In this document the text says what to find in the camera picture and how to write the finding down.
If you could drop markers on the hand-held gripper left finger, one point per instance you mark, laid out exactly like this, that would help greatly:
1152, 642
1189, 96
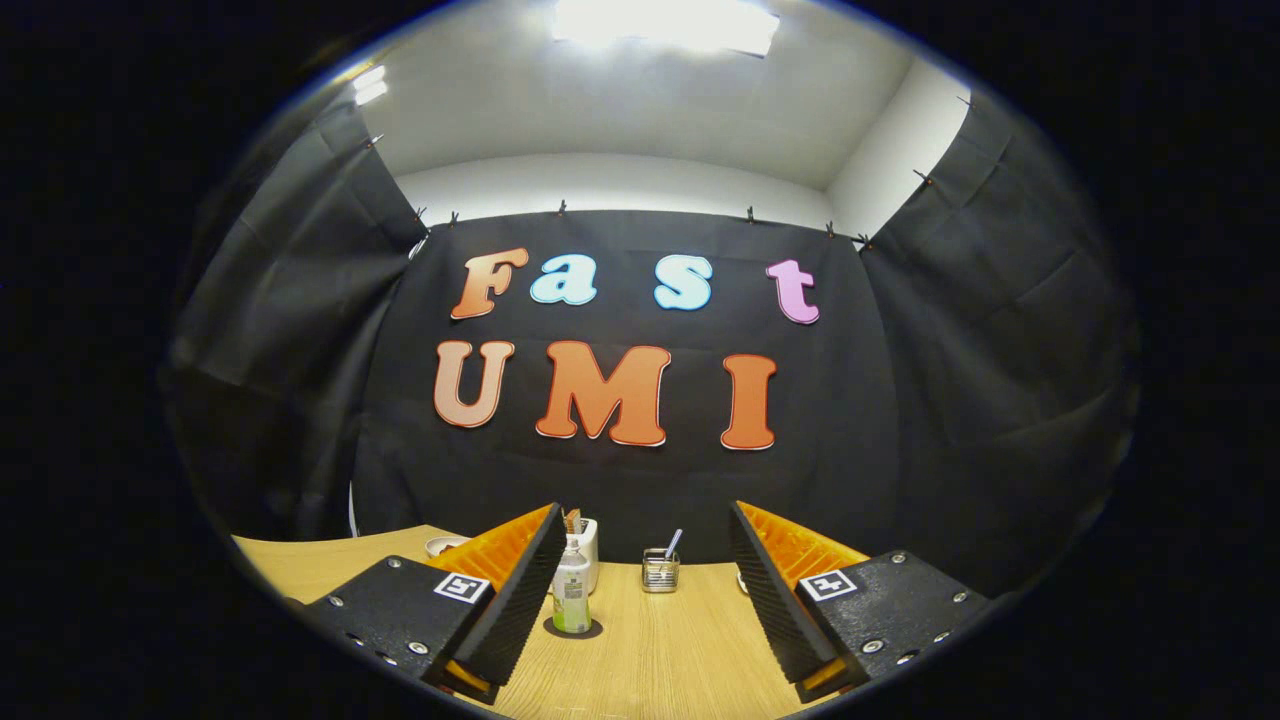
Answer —
515, 610

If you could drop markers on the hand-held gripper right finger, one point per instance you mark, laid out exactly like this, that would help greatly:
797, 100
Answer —
775, 610

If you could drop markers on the clear juice bottle green label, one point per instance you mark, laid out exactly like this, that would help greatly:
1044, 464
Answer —
571, 600

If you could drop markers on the dark brown round coaster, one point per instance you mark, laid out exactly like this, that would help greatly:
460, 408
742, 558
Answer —
592, 630

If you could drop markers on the cream white toaster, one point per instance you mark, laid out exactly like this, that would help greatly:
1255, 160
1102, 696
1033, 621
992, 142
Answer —
591, 560

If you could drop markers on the small white bowl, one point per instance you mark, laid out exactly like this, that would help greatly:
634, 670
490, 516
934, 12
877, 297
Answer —
445, 546

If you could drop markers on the white spoon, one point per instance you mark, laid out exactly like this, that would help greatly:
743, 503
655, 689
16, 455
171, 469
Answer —
675, 542

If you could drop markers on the wooden table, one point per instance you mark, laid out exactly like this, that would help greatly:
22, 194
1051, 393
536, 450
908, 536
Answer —
660, 650

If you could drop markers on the black backdrop cloth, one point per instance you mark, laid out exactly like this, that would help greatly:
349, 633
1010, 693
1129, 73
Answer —
900, 400

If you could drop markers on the small ceiling light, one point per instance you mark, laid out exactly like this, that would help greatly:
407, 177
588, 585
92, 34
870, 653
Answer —
370, 88

